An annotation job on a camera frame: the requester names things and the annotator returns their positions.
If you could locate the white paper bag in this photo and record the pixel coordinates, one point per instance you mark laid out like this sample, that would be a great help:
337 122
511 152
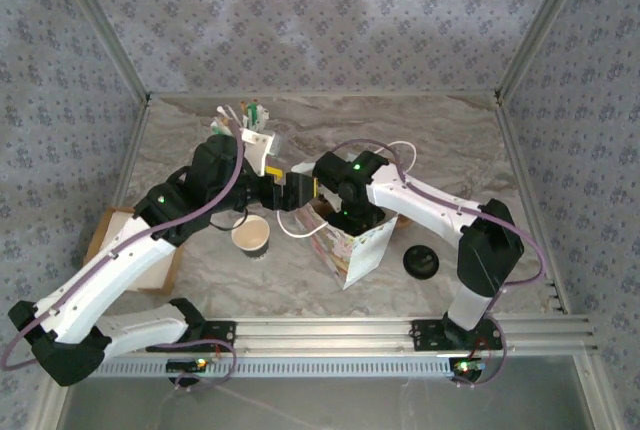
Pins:
370 255

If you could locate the paper cup with black sleeve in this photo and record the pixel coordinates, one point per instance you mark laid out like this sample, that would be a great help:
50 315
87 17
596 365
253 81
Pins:
247 232

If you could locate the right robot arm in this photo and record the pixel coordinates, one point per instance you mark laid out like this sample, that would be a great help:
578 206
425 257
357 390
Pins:
430 205

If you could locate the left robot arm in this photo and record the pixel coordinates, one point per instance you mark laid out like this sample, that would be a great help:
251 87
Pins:
120 285

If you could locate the wooden tray with napkin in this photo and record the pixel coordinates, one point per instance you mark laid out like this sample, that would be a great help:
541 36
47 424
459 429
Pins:
174 270

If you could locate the green sachet stick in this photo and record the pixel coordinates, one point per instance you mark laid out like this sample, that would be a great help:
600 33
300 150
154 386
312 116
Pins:
220 126
256 114

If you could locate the brown sachet stick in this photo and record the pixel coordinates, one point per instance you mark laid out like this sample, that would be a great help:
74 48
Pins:
244 107

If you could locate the small circuit board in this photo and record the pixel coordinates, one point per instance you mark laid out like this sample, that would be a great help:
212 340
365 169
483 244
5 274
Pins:
467 367
190 365

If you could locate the aluminium table edge rail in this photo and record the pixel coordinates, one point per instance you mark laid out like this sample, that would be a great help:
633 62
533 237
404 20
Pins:
514 145
130 160

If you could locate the thin aluminium rail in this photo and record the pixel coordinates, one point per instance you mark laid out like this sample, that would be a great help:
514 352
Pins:
400 95

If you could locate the wide aluminium base rail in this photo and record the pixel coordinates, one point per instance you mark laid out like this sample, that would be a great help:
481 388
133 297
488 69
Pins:
325 335

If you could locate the aluminium frame post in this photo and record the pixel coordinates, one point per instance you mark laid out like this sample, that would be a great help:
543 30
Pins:
540 25
105 25

